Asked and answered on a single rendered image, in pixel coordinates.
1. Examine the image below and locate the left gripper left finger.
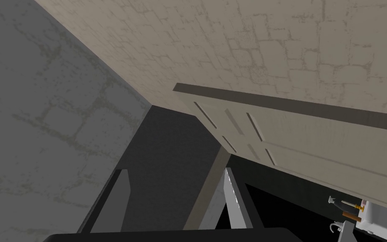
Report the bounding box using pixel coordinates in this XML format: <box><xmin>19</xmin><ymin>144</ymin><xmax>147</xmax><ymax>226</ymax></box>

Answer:
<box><xmin>77</xmin><ymin>168</ymin><xmax>131</xmax><ymax>234</ymax></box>

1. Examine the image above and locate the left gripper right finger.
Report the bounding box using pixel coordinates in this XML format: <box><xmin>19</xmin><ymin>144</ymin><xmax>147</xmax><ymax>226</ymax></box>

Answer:
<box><xmin>198</xmin><ymin>167</ymin><xmax>265</xmax><ymax>231</ymax></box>

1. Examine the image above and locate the beige panelled door leaf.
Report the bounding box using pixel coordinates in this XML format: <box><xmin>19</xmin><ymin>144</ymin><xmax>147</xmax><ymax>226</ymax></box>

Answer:
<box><xmin>173</xmin><ymin>82</ymin><xmax>387</xmax><ymax>216</ymax></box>

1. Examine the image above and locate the white bathroom sink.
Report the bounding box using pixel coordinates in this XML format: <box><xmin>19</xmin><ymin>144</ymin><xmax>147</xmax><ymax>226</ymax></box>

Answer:
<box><xmin>327</xmin><ymin>195</ymin><xmax>387</xmax><ymax>242</ymax></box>

